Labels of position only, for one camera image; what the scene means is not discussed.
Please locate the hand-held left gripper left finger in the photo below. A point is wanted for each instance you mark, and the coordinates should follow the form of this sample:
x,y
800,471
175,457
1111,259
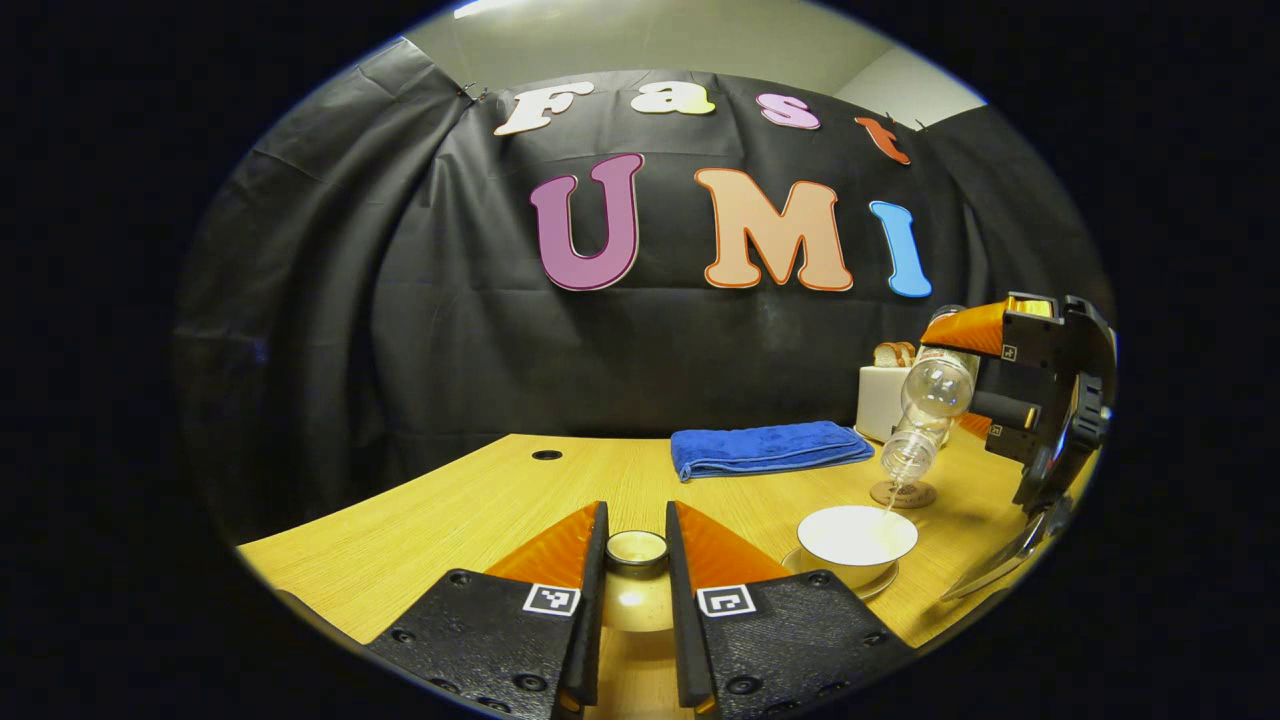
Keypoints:
x,y
590,640

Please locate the toast slice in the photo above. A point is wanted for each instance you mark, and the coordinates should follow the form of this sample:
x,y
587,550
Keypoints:
x,y
884,355
905,353

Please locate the clear glass water bottle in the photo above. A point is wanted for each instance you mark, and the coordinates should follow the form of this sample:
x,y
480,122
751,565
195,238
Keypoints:
x,y
935,385

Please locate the cream teacup lid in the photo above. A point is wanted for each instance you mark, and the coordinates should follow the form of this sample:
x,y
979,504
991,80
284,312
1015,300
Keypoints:
x,y
638,600

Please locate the white toaster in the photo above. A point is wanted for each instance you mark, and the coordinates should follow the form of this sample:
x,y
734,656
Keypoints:
x,y
880,400

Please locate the folded blue towel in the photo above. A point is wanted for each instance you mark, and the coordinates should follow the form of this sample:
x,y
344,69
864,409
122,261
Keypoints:
x,y
765,448

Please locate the cream saucer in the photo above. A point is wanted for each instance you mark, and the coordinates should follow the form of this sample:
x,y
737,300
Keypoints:
x,y
882,586

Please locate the round wooden coaster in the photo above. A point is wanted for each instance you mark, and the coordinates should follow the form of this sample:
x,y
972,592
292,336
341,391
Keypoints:
x,y
918,497

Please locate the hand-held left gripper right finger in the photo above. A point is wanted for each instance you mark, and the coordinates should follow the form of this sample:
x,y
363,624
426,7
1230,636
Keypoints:
x,y
690,640

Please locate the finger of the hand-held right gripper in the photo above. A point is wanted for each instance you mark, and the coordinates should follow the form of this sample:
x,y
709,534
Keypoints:
x,y
1030,335
1005,410

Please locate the cream teacup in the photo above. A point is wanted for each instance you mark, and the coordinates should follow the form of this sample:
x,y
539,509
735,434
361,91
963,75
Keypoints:
x,y
855,535

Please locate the black backdrop cloth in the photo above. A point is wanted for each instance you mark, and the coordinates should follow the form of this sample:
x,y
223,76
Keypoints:
x,y
500,350

